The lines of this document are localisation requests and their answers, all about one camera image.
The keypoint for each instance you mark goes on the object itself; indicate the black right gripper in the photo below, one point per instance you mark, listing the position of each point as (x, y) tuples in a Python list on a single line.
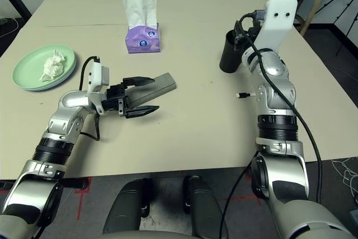
[(249, 30)]

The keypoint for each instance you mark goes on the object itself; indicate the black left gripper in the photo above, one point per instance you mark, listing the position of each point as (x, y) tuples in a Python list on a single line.
[(116, 99)]

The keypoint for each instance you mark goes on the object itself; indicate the grey glasses case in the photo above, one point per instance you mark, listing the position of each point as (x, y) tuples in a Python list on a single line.
[(160, 86)]

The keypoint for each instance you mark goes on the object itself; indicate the white marker black cap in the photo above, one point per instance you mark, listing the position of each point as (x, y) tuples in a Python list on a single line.
[(244, 95)]

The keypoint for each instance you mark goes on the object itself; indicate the white tissue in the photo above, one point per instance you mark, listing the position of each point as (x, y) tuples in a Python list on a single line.
[(53, 66)]

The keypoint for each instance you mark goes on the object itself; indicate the green plate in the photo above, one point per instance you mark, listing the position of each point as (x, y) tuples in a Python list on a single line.
[(28, 68)]

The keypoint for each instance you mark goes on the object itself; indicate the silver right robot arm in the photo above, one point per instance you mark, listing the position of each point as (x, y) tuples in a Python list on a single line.
[(277, 96)]

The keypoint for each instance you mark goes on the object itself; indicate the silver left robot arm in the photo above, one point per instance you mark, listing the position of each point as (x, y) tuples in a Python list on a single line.
[(64, 113)]

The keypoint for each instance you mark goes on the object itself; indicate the black cup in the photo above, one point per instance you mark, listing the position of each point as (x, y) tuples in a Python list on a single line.
[(228, 60)]

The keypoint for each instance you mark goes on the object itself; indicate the purple tissue pack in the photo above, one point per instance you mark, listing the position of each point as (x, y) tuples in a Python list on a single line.
[(142, 40)]

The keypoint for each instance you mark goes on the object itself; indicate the wooden chair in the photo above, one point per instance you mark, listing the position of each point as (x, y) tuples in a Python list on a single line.
[(313, 6)]

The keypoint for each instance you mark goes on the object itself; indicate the blue plate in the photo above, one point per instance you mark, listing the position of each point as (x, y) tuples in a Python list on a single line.
[(68, 79)]

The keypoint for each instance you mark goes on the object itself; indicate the black tripod stand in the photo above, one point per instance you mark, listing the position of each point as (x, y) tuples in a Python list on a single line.
[(345, 6)]

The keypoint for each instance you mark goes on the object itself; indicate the grey left robot leg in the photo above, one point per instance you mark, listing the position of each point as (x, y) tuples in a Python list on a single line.
[(126, 211)]

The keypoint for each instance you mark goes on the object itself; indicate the grey robot leg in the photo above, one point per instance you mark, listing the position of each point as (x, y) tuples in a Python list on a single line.
[(204, 208), (126, 211)]

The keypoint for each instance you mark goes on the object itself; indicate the grey right robot leg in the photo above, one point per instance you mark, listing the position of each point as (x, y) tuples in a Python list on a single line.
[(204, 208)]

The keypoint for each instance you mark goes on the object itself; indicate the grey robot torso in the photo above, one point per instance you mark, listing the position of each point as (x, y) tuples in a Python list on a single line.
[(145, 236)]

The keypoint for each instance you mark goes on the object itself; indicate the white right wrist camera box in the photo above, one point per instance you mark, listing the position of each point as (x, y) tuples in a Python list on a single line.
[(277, 23)]

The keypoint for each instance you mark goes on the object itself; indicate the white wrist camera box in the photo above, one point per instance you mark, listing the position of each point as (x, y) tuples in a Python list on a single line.
[(96, 78), (277, 23)]

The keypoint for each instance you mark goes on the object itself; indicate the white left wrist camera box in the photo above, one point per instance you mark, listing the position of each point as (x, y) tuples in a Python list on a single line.
[(96, 78)]

